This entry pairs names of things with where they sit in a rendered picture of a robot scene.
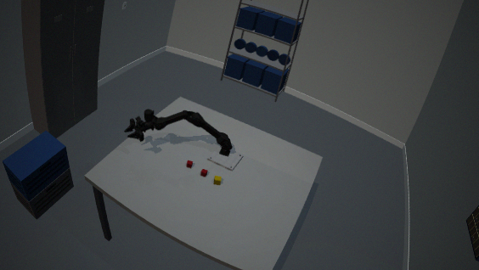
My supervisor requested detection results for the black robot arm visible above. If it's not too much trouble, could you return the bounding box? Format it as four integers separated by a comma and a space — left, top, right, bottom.
135, 110, 233, 157

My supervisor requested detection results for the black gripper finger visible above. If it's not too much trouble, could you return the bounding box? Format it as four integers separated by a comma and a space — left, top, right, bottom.
127, 130, 138, 139
124, 122, 132, 132

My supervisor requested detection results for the yellow cube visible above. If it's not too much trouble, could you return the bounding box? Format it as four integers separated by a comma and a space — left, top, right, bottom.
214, 176, 222, 185

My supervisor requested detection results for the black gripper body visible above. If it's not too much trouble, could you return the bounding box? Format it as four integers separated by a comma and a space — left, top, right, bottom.
130, 118, 147, 142

